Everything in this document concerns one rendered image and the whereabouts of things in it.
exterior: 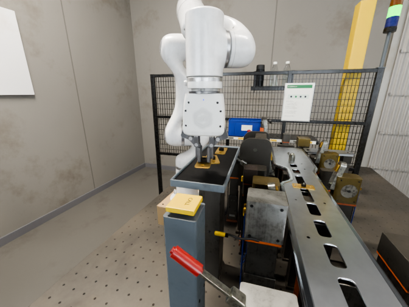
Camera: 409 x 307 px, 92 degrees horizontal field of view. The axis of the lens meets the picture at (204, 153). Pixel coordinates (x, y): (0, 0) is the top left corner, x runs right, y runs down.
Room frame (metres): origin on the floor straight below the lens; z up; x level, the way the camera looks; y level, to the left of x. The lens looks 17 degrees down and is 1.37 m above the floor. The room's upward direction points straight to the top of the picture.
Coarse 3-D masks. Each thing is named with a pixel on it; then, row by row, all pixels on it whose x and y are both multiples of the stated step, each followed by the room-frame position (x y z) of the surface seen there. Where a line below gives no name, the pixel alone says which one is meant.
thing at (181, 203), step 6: (174, 198) 0.37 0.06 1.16; (180, 198) 0.37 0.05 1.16; (186, 198) 0.37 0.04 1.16; (192, 198) 0.37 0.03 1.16; (198, 198) 0.37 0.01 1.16; (168, 204) 0.35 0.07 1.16; (174, 204) 0.35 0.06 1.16; (180, 204) 0.35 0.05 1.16; (186, 204) 0.35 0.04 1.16; (192, 204) 0.35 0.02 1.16; (198, 204) 0.35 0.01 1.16; (168, 210) 0.34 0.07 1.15; (174, 210) 0.33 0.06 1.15; (180, 210) 0.33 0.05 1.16; (186, 210) 0.33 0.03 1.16; (192, 210) 0.32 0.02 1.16
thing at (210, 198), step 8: (200, 192) 0.57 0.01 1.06; (208, 192) 0.57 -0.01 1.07; (216, 192) 0.56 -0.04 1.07; (224, 192) 0.63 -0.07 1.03; (208, 200) 0.57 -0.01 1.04; (216, 200) 0.56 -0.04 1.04; (224, 200) 0.63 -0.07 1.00; (208, 208) 0.57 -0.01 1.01; (216, 208) 0.56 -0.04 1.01; (224, 208) 0.64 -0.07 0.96; (208, 216) 0.57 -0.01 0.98; (216, 216) 0.56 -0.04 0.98; (208, 224) 0.57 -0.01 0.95; (216, 224) 0.56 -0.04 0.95; (208, 232) 0.56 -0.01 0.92; (208, 240) 0.57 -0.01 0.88; (216, 240) 0.56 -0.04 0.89; (208, 248) 0.57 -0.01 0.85; (216, 248) 0.56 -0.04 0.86; (208, 256) 0.57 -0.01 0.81; (216, 256) 0.56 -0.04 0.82; (208, 264) 0.57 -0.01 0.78; (216, 264) 0.56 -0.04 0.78; (216, 272) 0.56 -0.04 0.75
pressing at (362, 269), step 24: (288, 168) 0.94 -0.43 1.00; (312, 168) 0.95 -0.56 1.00; (288, 192) 0.69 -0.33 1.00; (312, 192) 0.69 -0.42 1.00; (288, 216) 0.53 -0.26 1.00; (312, 216) 0.53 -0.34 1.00; (336, 216) 0.53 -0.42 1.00; (312, 240) 0.43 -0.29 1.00; (336, 240) 0.43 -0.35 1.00; (360, 240) 0.43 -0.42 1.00; (312, 264) 0.35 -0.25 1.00; (360, 264) 0.35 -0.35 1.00; (312, 288) 0.30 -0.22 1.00; (336, 288) 0.30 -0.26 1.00; (360, 288) 0.30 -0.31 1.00; (384, 288) 0.30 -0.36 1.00
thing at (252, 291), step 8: (240, 288) 0.25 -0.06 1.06; (248, 288) 0.25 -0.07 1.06; (256, 288) 0.25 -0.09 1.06; (264, 288) 0.25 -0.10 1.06; (248, 296) 0.23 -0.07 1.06; (256, 296) 0.23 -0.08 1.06; (264, 296) 0.23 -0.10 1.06; (272, 296) 0.23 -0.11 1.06; (280, 296) 0.23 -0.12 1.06; (288, 296) 0.23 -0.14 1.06; (248, 304) 0.22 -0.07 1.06; (256, 304) 0.22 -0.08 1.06; (264, 304) 0.22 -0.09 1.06; (272, 304) 0.22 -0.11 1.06; (280, 304) 0.22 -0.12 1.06; (288, 304) 0.22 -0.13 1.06; (296, 304) 0.22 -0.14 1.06
